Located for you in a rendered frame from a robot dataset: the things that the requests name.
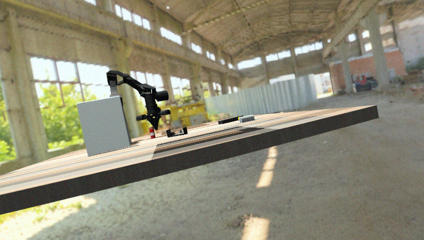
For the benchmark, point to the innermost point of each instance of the red and white striped cylinder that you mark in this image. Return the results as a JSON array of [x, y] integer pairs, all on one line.
[[152, 132]]

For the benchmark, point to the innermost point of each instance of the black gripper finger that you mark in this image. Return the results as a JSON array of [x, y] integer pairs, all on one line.
[[156, 121], [152, 122]]

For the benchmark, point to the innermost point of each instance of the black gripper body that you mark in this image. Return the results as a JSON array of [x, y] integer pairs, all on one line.
[[152, 112]]

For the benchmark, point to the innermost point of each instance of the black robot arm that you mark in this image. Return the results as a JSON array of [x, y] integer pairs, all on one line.
[[148, 92]]

